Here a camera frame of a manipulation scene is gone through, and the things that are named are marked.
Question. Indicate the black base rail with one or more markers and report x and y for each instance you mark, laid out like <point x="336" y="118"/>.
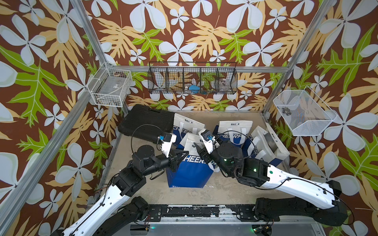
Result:
<point x="242" y="212"/>

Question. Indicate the black plastic tool case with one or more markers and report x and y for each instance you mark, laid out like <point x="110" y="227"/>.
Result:
<point x="146" y="123"/>

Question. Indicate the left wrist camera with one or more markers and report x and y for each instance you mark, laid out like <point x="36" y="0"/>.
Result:
<point x="166" y="142"/>

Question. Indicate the takeout bag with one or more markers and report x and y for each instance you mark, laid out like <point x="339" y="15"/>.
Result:
<point x="182" y="126"/>
<point x="193" y="172"/>
<point x="234" y="131"/>
<point x="264" y="144"/>

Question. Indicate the blue object in basket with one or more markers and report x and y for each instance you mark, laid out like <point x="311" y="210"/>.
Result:
<point x="194" y="88"/>

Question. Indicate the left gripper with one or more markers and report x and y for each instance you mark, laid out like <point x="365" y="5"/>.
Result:
<point x="173" y="160"/>

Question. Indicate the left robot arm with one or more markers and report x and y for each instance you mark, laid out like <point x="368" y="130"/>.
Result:
<point x="117" y="207"/>

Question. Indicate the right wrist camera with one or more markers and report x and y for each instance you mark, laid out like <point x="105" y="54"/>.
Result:
<point x="208" y="139"/>

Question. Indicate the small dark object in mesh basket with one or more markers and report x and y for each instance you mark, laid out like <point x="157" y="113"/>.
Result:
<point x="286" y="111"/>

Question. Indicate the white mesh basket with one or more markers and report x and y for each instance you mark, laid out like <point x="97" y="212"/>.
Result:
<point x="310" y="115"/>

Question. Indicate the white wire basket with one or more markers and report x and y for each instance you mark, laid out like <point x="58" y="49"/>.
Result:
<point x="110" y="86"/>

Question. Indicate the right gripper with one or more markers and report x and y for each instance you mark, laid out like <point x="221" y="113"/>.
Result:
<point x="202" y="152"/>

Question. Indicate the black wire basket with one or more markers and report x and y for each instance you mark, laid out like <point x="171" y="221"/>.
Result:
<point x="177" y="77"/>

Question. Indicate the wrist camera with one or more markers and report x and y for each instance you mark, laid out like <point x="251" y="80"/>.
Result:
<point x="208" y="139"/>
<point x="166" y="142"/>

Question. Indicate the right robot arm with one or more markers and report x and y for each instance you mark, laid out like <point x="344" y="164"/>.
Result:
<point x="319" y="201"/>

